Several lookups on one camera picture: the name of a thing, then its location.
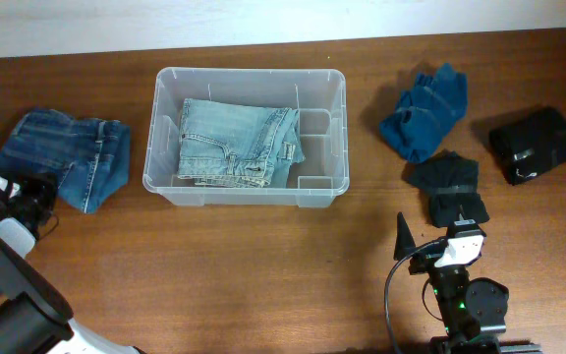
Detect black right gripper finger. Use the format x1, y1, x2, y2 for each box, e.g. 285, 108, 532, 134
393, 212, 416, 261
452, 210, 482, 238

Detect dark blue jeans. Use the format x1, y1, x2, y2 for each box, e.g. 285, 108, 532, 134
0, 109, 131, 214

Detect light blue jeans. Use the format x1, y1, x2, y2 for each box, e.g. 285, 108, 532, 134
177, 98, 305, 188

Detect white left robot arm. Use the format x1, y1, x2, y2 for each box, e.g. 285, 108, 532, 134
0, 170, 142, 354

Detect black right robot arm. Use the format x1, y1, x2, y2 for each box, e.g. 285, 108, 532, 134
384, 213, 542, 354

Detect clear plastic storage container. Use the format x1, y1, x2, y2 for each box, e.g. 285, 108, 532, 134
142, 67, 350, 207

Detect black folded garment near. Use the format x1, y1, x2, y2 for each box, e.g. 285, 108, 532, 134
406, 151, 489, 228

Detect black folded garment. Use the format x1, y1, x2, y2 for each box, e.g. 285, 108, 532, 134
406, 151, 489, 228
488, 106, 566, 186

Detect black folded garment far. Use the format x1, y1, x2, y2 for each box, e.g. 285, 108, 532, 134
488, 106, 566, 186

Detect teal blue folded garment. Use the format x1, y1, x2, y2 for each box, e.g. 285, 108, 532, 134
379, 63, 468, 163

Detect black right camera cable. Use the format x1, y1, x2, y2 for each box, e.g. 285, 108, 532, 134
383, 238, 449, 354

